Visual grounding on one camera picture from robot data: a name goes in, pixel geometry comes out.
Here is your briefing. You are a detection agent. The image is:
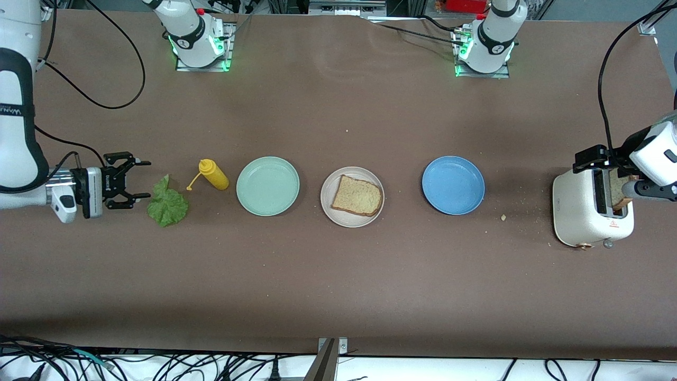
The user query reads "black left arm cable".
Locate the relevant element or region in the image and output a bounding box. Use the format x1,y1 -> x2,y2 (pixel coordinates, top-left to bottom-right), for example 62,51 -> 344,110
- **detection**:
598,0 -> 672,154

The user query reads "grey equipment box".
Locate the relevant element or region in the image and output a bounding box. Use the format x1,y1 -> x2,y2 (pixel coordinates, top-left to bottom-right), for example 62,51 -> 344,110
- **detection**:
308,0 -> 388,16

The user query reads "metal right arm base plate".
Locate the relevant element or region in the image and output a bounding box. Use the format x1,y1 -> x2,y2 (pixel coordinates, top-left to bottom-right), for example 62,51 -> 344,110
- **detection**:
175,21 -> 234,72

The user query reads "red box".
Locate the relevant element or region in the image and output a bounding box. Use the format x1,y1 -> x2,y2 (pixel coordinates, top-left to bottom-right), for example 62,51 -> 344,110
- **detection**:
444,0 -> 488,14

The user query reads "yellow mustard squeeze bottle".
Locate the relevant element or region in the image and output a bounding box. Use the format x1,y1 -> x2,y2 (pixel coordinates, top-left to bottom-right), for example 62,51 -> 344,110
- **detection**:
186,159 -> 230,191

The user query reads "green lettuce leaf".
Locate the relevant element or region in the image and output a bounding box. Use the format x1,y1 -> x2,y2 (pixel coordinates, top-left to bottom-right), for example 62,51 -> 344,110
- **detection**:
147,174 -> 189,228

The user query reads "black base cable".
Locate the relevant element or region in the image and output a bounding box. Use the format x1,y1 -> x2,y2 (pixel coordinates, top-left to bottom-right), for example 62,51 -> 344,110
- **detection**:
365,15 -> 469,47

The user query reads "mint green round plate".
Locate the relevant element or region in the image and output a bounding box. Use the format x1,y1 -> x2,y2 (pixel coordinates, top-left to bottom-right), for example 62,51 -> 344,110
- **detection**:
236,156 -> 300,217

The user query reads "teal cable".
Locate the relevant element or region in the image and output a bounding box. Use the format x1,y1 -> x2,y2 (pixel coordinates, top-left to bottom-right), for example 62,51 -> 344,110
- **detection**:
71,348 -> 114,369

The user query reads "white two-slot toaster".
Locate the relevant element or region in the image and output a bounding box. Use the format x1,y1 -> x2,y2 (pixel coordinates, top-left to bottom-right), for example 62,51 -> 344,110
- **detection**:
552,160 -> 635,250

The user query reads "brown bread slice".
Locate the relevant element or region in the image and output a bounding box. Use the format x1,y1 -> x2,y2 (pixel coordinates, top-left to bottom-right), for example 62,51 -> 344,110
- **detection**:
331,174 -> 383,217
608,168 -> 634,208

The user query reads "metal table bracket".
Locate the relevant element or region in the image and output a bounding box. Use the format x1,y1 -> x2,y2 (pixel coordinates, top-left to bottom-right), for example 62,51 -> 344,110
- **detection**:
303,337 -> 350,381

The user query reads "aluminium frame strut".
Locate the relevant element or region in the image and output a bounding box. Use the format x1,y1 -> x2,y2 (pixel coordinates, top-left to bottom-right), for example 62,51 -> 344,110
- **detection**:
637,0 -> 677,37

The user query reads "blue round plate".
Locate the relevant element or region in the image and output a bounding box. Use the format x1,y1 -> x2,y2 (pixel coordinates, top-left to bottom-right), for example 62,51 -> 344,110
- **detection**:
422,156 -> 486,216

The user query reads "beige round plate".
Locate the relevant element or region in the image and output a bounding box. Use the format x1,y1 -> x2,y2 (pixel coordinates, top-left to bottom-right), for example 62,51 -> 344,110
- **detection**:
320,166 -> 385,228

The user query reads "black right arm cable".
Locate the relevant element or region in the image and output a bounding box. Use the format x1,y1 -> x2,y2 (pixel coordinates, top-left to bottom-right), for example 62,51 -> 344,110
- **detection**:
32,0 -> 147,167

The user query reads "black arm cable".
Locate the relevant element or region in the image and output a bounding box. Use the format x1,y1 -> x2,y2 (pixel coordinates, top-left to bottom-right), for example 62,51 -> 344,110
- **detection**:
32,0 -> 147,167
598,0 -> 672,154

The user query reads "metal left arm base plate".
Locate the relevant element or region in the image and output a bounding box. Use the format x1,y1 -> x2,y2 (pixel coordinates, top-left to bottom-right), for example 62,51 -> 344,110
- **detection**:
454,28 -> 511,79

